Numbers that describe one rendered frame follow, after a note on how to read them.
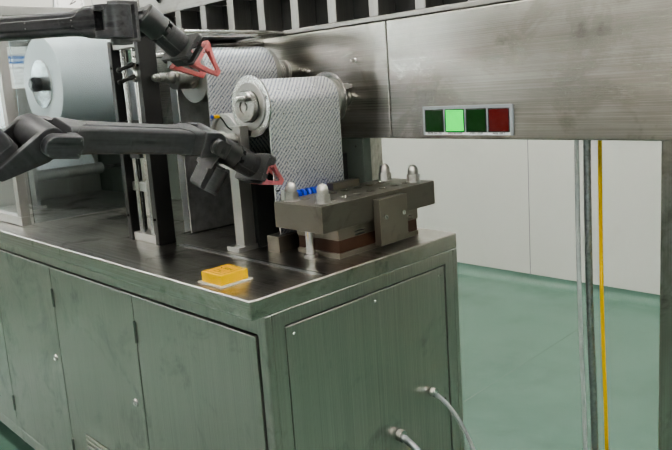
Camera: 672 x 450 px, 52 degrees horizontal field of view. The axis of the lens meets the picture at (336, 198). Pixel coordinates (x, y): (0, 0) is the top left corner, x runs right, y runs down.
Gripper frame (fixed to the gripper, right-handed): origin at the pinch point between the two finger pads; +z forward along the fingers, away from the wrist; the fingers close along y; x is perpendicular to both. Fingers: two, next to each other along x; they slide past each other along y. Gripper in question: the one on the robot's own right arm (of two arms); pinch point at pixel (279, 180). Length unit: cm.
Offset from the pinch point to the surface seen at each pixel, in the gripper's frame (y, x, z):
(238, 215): -9.1, -10.2, -1.2
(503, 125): 43, 24, 21
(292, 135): 0.2, 11.6, -1.0
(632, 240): -22, 73, 264
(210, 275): 10.0, -27.5, -16.8
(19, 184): -102, -15, -19
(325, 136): 0.2, 16.1, 9.1
